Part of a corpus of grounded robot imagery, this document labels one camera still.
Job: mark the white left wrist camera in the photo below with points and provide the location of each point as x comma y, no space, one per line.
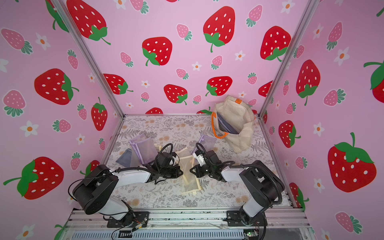
174,159

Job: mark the beige canvas bag orange handles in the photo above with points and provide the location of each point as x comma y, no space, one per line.
240,115

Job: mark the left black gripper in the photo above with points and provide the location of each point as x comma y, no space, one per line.
176,174

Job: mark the purple mesh pouch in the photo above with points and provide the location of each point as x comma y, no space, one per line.
207,142
144,148

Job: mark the aluminium front rail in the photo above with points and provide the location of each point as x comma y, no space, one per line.
280,223

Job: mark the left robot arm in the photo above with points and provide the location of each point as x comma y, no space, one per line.
94,192

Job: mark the blue-grey mesh pouch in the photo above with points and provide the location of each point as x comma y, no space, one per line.
226,126

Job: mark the grey-blue mesh pouch left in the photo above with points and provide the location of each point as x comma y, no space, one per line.
125,159

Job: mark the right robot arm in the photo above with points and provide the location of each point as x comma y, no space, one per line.
264,186

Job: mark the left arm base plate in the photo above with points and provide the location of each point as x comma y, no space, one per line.
131,219

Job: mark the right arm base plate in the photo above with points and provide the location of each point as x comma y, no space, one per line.
239,218

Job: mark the cream mesh pouch front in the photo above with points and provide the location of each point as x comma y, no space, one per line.
190,184

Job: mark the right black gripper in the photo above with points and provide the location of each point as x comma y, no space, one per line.
198,170

